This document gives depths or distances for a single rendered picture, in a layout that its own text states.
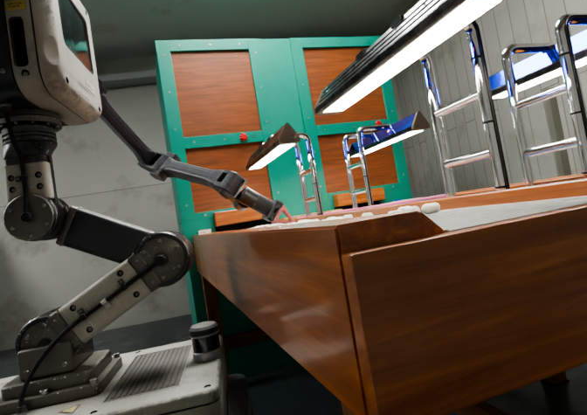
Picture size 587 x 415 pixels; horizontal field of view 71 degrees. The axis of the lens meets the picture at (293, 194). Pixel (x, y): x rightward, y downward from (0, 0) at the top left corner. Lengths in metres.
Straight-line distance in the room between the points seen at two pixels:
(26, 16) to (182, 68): 1.37
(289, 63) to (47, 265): 3.07
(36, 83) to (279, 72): 1.62
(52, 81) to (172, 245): 0.43
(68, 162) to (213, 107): 2.47
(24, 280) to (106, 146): 1.44
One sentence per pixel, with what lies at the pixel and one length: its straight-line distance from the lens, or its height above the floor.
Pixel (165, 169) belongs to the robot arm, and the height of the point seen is 1.03.
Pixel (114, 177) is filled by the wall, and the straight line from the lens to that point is 4.38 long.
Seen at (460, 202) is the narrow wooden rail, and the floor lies 0.75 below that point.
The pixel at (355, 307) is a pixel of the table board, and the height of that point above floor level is 0.69.
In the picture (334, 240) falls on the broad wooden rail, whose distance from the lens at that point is 0.39.
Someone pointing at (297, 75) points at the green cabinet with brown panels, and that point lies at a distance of 2.46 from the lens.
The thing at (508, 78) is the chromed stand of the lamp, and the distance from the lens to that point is 1.20.
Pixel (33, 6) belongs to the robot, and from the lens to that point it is 1.07.
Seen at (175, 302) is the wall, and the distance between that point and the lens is 4.30.
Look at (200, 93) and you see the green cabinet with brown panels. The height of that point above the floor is 1.50.
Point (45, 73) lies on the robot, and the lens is 1.02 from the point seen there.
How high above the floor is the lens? 0.78
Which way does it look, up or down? 3 degrees up
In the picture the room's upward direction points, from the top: 9 degrees counter-clockwise
